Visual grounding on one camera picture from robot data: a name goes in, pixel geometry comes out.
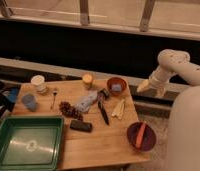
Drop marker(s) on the purple bowl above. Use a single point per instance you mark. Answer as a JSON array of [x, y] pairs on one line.
[[149, 139]]

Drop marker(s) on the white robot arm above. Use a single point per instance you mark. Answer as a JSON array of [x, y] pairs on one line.
[[183, 141]]

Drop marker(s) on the orange carrot stick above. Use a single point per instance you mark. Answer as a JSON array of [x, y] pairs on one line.
[[140, 135]]

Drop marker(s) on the blue object at table edge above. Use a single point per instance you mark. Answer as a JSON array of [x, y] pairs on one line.
[[12, 95]]

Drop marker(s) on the dark rectangular block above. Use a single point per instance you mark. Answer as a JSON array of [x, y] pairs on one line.
[[81, 126]]

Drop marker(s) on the green plastic tray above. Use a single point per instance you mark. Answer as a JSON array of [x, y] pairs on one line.
[[30, 143]]

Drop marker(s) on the grey crumpled cloth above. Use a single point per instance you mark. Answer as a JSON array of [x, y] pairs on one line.
[[86, 101]]

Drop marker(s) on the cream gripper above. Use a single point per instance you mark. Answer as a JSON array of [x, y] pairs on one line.
[[144, 86]]

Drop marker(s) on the bunch of dark grapes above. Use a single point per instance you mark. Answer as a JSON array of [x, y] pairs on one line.
[[70, 111]]

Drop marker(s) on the brown bowl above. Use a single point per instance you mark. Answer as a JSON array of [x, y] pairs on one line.
[[116, 80]]

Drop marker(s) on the blue sponge block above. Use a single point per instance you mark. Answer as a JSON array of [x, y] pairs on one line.
[[116, 87]]

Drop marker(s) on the yellow cup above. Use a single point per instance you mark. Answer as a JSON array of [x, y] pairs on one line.
[[87, 80]]

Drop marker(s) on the blue plastic cup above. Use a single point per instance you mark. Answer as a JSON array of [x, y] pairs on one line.
[[29, 101]]

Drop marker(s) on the white paper cup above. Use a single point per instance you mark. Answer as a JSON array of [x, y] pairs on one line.
[[38, 81]]

